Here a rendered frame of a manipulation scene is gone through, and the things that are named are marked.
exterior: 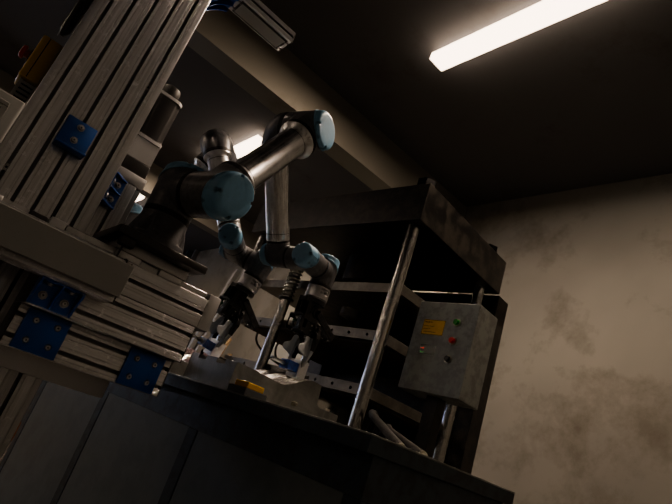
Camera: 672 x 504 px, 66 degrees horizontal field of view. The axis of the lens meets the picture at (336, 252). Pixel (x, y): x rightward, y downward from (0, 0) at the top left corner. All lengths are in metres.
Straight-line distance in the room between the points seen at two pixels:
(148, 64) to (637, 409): 3.16
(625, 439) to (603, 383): 0.36
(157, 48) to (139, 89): 0.14
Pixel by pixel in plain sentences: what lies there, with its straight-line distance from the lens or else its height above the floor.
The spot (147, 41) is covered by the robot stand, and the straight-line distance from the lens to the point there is 1.63.
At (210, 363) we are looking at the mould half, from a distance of 1.74.
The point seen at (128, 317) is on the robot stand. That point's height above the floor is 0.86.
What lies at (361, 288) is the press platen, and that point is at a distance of 2.61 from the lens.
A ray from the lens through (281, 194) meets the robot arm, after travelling 1.64.
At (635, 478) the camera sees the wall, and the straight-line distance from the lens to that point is 3.58.
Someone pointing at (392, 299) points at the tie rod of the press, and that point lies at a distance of 2.33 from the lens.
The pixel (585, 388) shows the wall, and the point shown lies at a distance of 3.80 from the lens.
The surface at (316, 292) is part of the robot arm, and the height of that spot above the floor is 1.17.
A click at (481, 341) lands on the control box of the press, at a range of 2.25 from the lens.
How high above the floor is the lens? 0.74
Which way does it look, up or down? 20 degrees up
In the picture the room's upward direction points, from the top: 20 degrees clockwise
